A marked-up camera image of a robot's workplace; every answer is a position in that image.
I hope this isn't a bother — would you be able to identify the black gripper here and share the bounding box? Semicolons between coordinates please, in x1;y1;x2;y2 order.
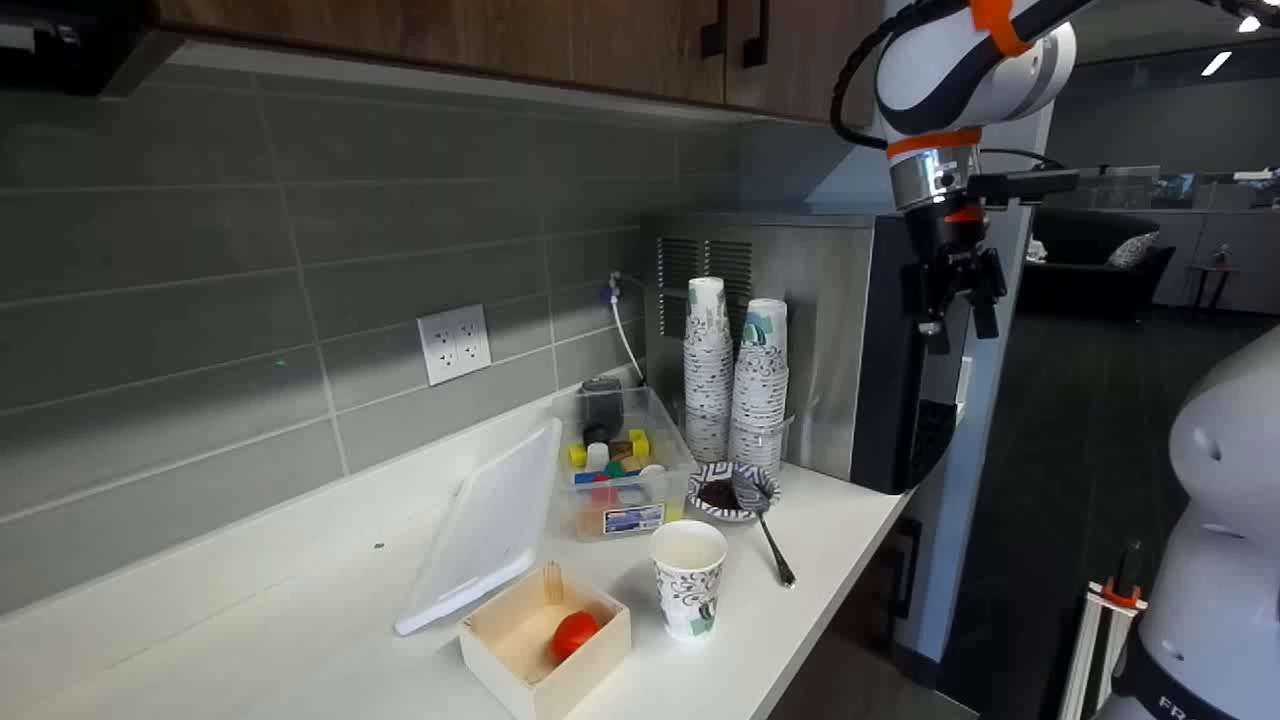
902;206;1007;356

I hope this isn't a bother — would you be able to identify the black object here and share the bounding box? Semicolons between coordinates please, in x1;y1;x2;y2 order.
696;480;738;513

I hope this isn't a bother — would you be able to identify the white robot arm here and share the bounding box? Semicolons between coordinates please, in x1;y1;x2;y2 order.
842;0;1280;720

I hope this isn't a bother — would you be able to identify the patterned bowl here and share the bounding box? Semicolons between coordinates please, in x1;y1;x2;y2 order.
688;463;774;523

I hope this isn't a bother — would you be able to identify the light wooden box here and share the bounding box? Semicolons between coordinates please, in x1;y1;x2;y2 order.
461;566;631;720

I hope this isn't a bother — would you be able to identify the black coffee machine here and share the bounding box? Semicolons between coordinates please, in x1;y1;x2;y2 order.
851;215;969;493

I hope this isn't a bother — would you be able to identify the dark sofa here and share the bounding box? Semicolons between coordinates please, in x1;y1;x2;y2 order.
1016;206;1177;325

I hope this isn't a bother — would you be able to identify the right paper cup stack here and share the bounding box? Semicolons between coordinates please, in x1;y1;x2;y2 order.
733;297;787;472

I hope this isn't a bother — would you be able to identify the paper cup stack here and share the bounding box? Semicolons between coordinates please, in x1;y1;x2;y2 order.
733;297;787;472
684;277;733;463

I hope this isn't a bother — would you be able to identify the left paper cup stack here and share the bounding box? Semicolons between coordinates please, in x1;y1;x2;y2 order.
684;277;733;463

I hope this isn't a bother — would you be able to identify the metal spoon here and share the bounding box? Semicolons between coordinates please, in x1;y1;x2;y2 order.
733;480;797;590

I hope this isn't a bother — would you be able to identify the wooden upper cabinet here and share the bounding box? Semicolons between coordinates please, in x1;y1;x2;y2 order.
155;0;884;121

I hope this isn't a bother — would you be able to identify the white orange stand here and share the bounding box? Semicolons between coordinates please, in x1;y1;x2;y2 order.
1056;540;1147;720

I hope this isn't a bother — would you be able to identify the patterned paper cup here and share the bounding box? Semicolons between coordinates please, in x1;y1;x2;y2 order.
648;522;726;642

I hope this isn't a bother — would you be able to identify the clear plastic toy container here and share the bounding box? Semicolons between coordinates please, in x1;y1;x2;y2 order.
565;382;696;540

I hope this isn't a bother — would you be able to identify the red ball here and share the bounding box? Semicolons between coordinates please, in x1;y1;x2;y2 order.
546;614;600;666

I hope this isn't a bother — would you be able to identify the white container lid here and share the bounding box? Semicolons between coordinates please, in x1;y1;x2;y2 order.
397;420;565;636

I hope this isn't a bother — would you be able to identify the black range hood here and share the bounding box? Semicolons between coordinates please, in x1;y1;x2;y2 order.
0;0;181;96

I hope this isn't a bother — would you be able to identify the white wall outlet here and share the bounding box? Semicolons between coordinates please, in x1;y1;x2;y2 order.
415;305;493;386

